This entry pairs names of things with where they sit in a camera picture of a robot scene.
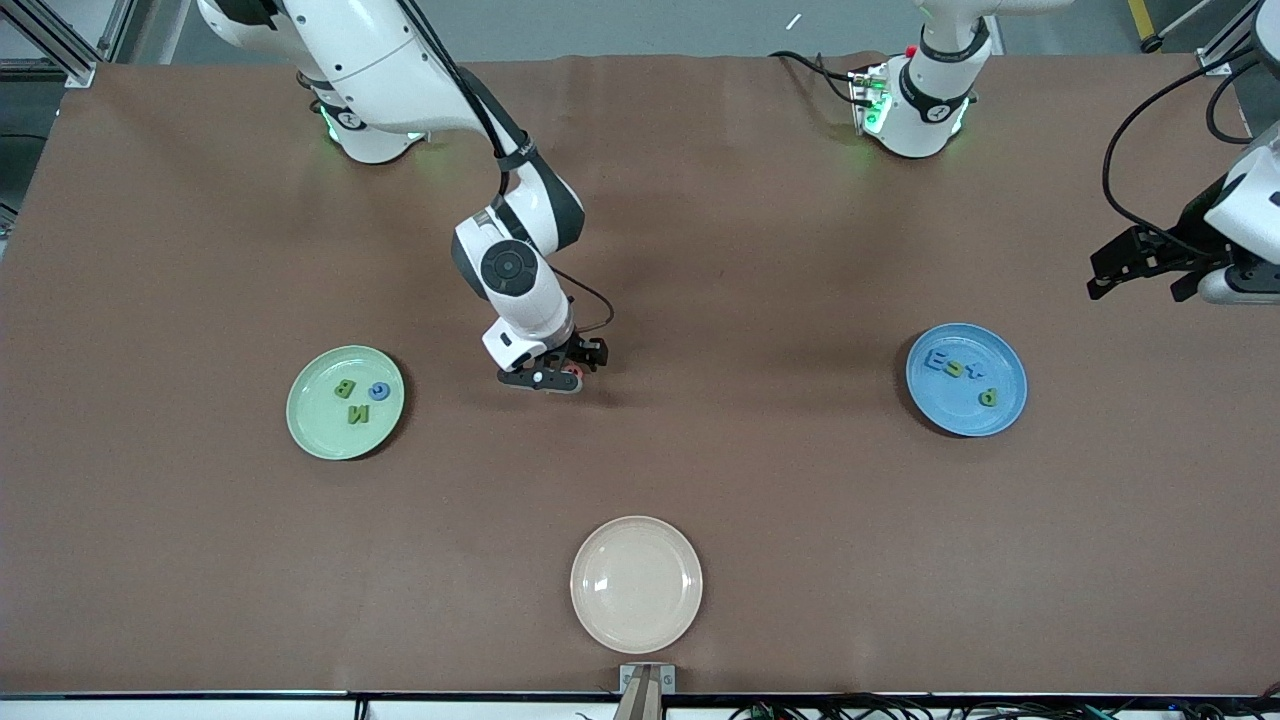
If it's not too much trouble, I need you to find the brown table cover sheet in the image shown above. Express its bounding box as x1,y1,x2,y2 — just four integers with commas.
0,52,1280,696

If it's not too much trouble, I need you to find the blue plate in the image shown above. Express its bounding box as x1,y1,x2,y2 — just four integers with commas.
905,323,1029,439

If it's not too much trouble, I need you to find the cream white plate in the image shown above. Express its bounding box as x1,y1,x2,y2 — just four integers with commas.
570,515,704,655

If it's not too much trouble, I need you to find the yellow pole black foot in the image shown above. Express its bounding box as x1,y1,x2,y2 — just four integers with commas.
1128,0,1166,54

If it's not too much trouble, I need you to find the light green plate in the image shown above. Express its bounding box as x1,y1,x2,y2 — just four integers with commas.
286,345,406,462

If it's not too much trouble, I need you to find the metal base box green light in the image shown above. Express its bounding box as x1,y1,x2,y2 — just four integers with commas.
848,66,891,137

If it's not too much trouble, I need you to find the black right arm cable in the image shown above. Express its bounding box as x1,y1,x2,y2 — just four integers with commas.
398,0,616,341

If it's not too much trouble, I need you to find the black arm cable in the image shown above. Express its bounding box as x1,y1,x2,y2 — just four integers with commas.
398,0,616,341
1102,45,1266,241

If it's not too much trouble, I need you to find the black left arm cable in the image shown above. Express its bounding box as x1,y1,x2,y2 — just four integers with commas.
1102,45,1266,241

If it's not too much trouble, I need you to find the aluminium frame profile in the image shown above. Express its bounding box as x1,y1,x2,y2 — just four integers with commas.
0,0,136,89
1195,0,1271,77

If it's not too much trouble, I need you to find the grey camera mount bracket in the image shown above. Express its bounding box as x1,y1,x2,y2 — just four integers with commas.
618,663,677,720

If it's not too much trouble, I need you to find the black base cable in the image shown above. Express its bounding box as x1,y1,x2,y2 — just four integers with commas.
768,50,863,107

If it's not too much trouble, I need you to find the black cable bundle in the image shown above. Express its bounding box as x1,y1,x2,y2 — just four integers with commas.
728,692,1280,720

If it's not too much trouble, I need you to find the white table edge rail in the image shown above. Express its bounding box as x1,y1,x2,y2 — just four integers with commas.
0,690,1280,720

